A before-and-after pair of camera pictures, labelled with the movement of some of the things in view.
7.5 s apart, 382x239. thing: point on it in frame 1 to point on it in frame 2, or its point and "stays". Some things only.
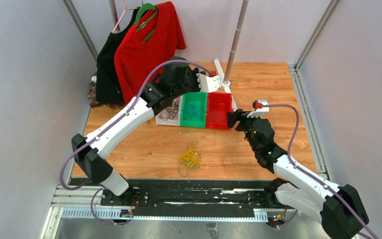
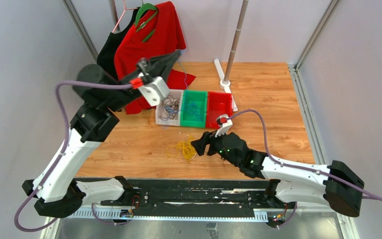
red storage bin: x=219 y=104 stays
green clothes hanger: x=145 y=7 stays
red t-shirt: x=138 y=54 stays
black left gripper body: x=191 y=84 to x=147 y=68
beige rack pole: x=233 y=51 stays
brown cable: x=170 y=112 stays
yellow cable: x=191 y=159 to x=184 y=148
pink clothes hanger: x=125 y=9 stays
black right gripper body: x=245 y=122 to x=215 y=146
